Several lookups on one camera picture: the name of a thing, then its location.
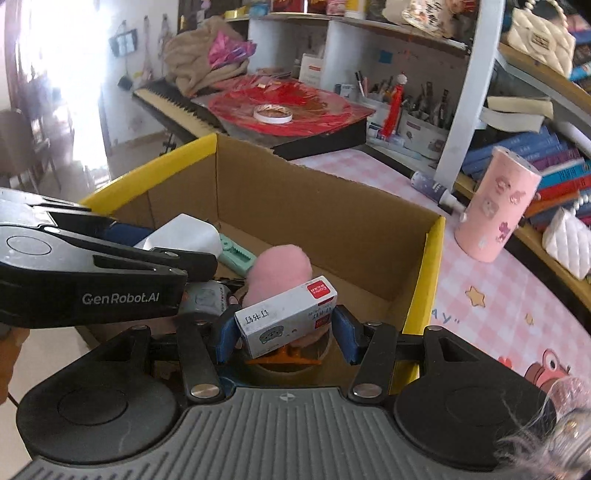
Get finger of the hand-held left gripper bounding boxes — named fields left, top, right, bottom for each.
left=0, top=187, right=155, bottom=245
left=44, top=213, right=219, bottom=283

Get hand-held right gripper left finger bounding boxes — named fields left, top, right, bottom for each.
left=69, top=308, right=241, bottom=402

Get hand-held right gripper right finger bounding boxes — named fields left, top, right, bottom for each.
left=333, top=305, right=518, bottom=402

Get yellow tape roll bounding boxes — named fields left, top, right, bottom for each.
left=245, top=332, right=335, bottom=384

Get white charger adapter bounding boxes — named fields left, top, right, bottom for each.
left=134, top=213, right=222, bottom=259

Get small white staples box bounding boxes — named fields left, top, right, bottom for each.
left=234, top=275, right=339, bottom=360

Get orange plastic clip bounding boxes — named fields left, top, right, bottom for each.
left=245, top=346, right=321, bottom=368

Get pink plush pig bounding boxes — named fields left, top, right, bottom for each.
left=240, top=244, right=333, bottom=348

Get yellow cardboard box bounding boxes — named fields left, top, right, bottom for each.
left=76, top=133, right=446, bottom=384

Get black digital piano keyboard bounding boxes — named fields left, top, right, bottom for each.
left=133, top=78, right=370, bottom=160

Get small glue bottle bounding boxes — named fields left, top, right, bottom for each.
left=411, top=170, right=467, bottom=215

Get white tape roll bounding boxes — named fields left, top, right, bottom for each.
left=253, top=104, right=293, bottom=124

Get beige plush cloth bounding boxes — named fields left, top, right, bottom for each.
left=164, top=16, right=250, bottom=95

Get pink cylinder container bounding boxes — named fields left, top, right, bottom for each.
left=455, top=147, right=542, bottom=263

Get pink foil wrappers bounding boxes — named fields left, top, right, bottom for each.
left=208, top=37, right=257, bottom=70

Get white desk pen organizer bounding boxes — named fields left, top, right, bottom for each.
left=367, top=69, right=451, bottom=155

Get grey fuzzy sleeve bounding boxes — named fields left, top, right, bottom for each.
left=496, top=376, right=591, bottom=480

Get white box with red label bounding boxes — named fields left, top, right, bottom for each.
left=299, top=54, right=325, bottom=88

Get long row of colourful books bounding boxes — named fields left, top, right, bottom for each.
left=462, top=124, right=591, bottom=227

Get white wooden bookshelf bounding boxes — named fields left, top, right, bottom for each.
left=226, top=0, right=591, bottom=296

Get beige lying book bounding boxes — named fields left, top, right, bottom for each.
left=480, top=95, right=555, bottom=134

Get white light bar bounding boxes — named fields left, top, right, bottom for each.
left=556, top=120, right=591, bottom=153

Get cream quilted handbag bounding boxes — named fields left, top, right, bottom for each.
left=501, top=0, right=577, bottom=77

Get small hanging photo frame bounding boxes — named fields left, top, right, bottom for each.
left=109, top=28, right=138, bottom=58

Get white quilted pearl-handle handbag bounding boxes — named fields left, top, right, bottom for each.
left=542, top=194, right=591, bottom=280

